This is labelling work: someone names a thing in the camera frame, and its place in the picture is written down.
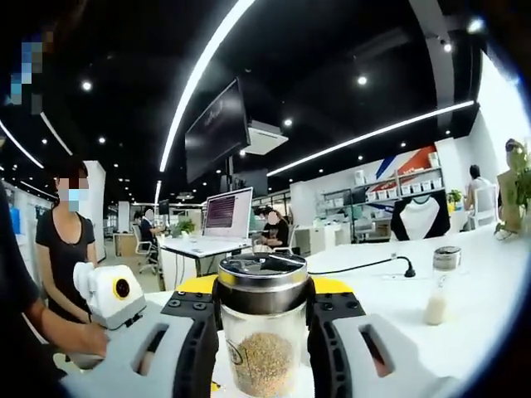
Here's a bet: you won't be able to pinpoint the chair with white black shirt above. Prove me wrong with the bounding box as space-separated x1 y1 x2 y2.
389 196 451 243

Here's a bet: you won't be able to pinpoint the ceiling air conditioner unit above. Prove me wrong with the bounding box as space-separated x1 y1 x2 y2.
241 119 290 156

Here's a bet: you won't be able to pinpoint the hanging black monitor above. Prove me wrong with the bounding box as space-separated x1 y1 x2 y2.
183 77 252 184

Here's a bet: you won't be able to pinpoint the curved ceiling light strip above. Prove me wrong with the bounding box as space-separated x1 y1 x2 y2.
158 0 259 174

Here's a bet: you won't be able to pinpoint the shelf with white bins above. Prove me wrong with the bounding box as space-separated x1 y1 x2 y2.
316 152 446 217

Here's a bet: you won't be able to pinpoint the tall seasoning bottle brown contents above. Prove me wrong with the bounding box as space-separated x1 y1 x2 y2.
217 253 310 396

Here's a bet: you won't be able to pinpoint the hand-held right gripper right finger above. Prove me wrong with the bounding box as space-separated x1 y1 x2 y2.
304 277 443 398

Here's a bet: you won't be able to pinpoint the black power cable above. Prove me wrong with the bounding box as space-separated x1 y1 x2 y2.
306 255 417 280

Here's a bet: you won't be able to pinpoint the white standing desk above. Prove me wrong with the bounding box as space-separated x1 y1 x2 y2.
158 237 253 292

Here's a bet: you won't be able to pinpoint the person's left hand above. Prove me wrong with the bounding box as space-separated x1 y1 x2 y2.
61 320 110 358

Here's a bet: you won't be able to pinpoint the large green potted plant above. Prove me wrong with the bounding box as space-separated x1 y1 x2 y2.
494 138 531 242

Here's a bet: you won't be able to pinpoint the white laptop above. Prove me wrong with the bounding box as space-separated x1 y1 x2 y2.
202 186 255 250

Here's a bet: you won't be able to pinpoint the straight ceiling light strip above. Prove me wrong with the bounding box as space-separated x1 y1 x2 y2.
266 99 476 178

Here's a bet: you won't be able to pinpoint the tall seasoning bottle white contents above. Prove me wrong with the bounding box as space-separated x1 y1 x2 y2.
424 245 463 327

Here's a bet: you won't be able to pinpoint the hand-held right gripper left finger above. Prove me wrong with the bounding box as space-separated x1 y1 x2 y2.
61 276 222 398

